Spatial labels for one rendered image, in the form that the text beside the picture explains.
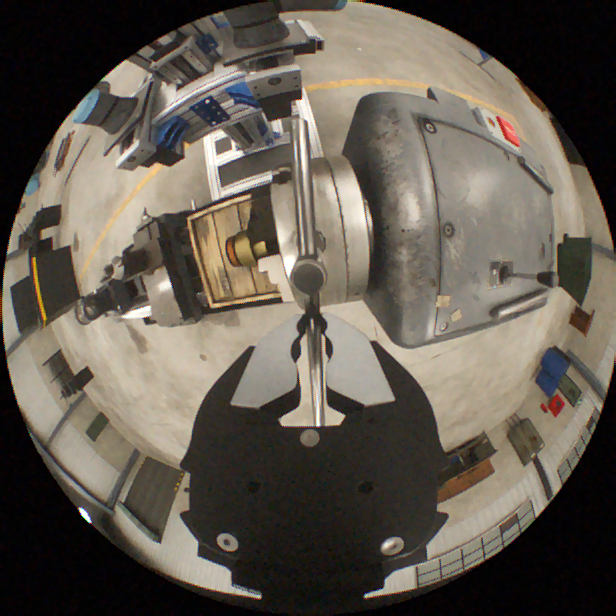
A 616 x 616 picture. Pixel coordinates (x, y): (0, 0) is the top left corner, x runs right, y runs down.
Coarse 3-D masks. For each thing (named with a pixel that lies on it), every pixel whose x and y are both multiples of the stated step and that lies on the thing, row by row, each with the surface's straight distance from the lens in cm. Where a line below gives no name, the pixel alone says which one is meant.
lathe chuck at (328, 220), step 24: (288, 168) 32; (312, 168) 30; (288, 192) 27; (288, 216) 25; (336, 216) 25; (288, 240) 25; (336, 240) 25; (288, 264) 25; (336, 264) 26; (336, 288) 29
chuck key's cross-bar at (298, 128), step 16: (304, 128) 13; (304, 144) 12; (304, 160) 12; (304, 176) 12; (304, 192) 11; (304, 208) 11; (304, 224) 11; (304, 240) 11; (304, 304) 13; (320, 336) 14; (320, 352) 15; (320, 368) 15; (320, 384) 16; (320, 400) 17; (320, 416) 19
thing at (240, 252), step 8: (240, 232) 42; (232, 240) 42; (240, 240) 40; (248, 240) 38; (232, 248) 41; (240, 248) 39; (248, 248) 38; (256, 248) 39; (264, 248) 39; (272, 248) 44; (232, 256) 41; (240, 256) 40; (248, 256) 39; (256, 256) 40; (264, 256) 40; (232, 264) 42; (240, 264) 42; (248, 264) 41; (256, 264) 40
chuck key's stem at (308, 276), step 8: (304, 256) 11; (312, 256) 11; (320, 256) 12; (296, 264) 10; (304, 264) 10; (312, 264) 10; (320, 264) 10; (296, 272) 10; (304, 272) 10; (312, 272) 10; (320, 272) 10; (296, 280) 10; (304, 280) 10; (312, 280) 10; (320, 280) 10; (296, 288) 10; (304, 288) 10; (312, 288) 10; (320, 288) 10
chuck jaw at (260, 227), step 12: (276, 180) 31; (252, 192) 33; (264, 192) 31; (252, 204) 31; (264, 204) 31; (252, 216) 35; (264, 216) 33; (252, 228) 37; (264, 228) 35; (252, 240) 38; (264, 240) 38
